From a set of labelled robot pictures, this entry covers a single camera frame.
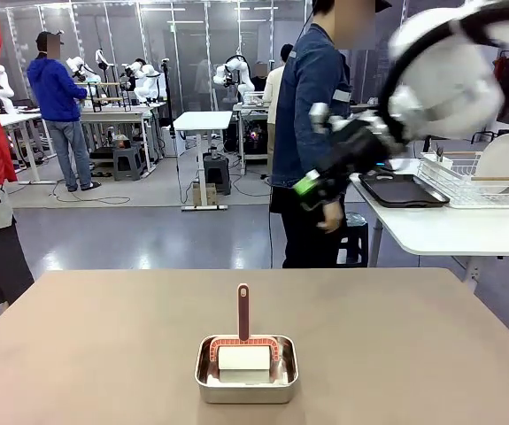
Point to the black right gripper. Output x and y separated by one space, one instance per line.
371 146

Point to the black textured rectangular plate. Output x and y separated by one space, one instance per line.
409 190

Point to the white round dinner plate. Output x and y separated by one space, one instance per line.
499 164

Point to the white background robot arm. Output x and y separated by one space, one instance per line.
236 71
148 84
4 88
81 68

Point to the person's right forearm denim sleeve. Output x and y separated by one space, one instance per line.
313 150

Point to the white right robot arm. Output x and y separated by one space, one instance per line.
449 88

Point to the person's right hand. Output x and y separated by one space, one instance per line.
331 217

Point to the person in denim jacket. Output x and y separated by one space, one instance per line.
307 110

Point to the black computer tower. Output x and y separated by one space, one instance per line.
256 141

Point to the person in cream top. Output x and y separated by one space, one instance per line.
274 97

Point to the seated person in dark top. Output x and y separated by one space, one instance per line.
259 85

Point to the black plastic stool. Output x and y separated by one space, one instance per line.
353 241

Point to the dark grey plastic stool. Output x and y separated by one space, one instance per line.
218 170

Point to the white cutlery holder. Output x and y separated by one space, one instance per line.
444 163

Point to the small white standing desk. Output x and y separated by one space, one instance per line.
203 119

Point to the brown cardboard box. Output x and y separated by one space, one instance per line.
204 195

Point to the large white side table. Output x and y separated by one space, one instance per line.
457 230

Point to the black tripod stand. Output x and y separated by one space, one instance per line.
167 97

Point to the pink lint roller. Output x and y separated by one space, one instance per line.
244 319

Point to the long white lab desk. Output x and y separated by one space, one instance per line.
112 115

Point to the rectangular stainless steel container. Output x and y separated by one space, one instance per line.
245 394

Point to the person in blue hoodie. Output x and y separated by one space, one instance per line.
55 93

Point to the wooden shelf black frame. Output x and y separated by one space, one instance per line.
110 101

